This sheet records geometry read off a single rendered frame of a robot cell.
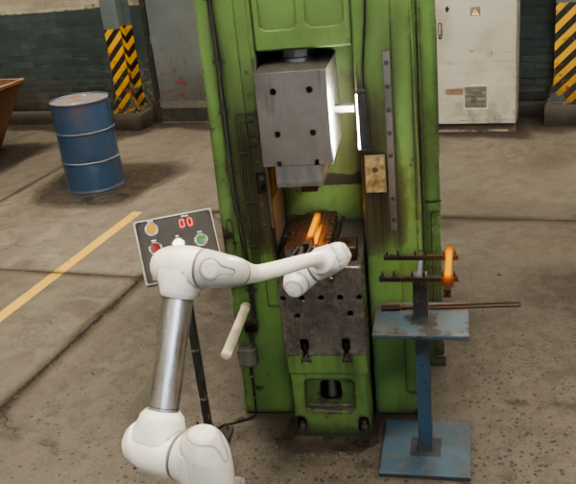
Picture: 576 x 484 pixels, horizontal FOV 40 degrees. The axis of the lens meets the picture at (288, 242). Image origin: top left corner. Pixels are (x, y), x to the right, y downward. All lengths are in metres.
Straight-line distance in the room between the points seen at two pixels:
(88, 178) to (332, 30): 4.92
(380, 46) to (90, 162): 4.95
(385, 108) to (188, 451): 1.66
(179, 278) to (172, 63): 7.72
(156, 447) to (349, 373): 1.32
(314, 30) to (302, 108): 0.33
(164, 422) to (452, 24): 6.44
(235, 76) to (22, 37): 7.96
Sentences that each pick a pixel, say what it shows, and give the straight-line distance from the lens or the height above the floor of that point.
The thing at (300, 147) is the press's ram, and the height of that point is 1.44.
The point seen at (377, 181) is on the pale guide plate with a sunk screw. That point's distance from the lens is 3.47.
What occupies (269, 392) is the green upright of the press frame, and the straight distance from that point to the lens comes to 4.06.
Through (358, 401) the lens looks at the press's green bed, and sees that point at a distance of 3.80.
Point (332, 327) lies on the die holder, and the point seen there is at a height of 0.61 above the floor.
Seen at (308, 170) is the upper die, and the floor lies 1.34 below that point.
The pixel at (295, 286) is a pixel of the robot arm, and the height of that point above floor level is 1.05.
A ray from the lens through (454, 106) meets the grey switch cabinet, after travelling 8.61.
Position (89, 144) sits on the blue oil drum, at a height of 0.49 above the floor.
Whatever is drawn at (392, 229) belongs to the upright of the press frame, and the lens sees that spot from 3.57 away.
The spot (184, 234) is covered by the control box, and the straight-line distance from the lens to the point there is 3.44.
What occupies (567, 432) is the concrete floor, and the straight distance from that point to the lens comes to 4.00.
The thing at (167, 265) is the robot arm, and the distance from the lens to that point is 2.63.
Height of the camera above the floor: 2.36
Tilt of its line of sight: 23 degrees down
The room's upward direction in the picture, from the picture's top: 6 degrees counter-clockwise
